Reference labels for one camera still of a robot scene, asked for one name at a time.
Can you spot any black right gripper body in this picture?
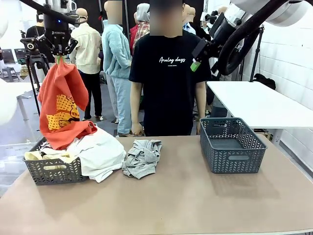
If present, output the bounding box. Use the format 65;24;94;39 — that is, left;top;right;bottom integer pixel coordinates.
192;14;242;62

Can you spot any pale yellow garment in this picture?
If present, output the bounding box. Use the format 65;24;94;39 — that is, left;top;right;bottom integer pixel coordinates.
23;150;74;169

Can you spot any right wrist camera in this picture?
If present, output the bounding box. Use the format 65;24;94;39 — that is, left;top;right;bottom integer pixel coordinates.
200;11;220;26

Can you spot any white table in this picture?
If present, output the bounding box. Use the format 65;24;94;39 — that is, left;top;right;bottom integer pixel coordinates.
206;80;313;147
16;82;40;138

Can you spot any person's right forearm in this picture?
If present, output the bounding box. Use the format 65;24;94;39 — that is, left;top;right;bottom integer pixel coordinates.
129;81;145;125

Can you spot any person's right hand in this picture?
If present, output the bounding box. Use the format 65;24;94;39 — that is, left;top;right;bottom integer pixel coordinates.
131;122;145;137

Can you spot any orange printed t-shirt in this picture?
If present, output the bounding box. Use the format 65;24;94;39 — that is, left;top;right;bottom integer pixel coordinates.
38;57;98;150

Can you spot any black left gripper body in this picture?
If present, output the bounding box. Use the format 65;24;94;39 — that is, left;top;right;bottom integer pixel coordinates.
44;14;74;51

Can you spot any grey stool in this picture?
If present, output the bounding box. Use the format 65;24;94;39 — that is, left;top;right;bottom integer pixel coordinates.
1;67;20;83

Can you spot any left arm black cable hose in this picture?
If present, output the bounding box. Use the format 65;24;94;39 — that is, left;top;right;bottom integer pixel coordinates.
19;0;83;24

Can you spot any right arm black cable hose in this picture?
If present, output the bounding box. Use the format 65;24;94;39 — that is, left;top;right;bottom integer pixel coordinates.
211;0;288;76

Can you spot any mannequin in blue fleece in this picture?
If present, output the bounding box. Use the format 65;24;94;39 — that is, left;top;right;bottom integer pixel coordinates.
101;0;134;137

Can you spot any grey garment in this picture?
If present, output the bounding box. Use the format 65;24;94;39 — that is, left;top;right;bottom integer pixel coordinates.
121;139;163;180

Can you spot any person's left forearm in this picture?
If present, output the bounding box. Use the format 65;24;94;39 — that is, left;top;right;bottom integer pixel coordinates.
195;81;207;123

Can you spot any person in black t-shirt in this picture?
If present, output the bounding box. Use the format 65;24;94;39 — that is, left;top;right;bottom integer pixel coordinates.
129;0;212;137

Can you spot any black light stand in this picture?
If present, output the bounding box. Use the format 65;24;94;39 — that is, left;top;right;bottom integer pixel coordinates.
249;24;266;83

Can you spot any mannequin in plaid hooded shirt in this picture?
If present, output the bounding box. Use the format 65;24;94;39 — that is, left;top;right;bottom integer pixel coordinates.
129;2;151;52

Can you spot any black bag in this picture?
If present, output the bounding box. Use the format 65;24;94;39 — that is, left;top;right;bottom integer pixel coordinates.
253;73;276;91

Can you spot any mannequin in beige shirt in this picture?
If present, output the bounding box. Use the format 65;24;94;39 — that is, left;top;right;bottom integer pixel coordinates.
69;7;103;122

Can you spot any mannequin in light blue shirt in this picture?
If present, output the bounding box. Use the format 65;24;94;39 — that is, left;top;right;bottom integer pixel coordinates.
182;3;197;35

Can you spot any black camera tripod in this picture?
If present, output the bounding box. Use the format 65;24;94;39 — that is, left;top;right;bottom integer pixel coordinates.
20;30;51;118

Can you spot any grey plastic lattice basket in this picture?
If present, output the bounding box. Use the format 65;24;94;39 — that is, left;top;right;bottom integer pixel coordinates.
200;117;268;174
23;137;89;186

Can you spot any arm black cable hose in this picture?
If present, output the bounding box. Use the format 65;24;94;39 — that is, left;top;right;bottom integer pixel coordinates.
19;0;83;24
211;0;288;76

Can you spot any table with patterned cloth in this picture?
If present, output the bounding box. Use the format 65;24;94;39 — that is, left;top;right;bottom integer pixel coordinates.
20;65;31;79

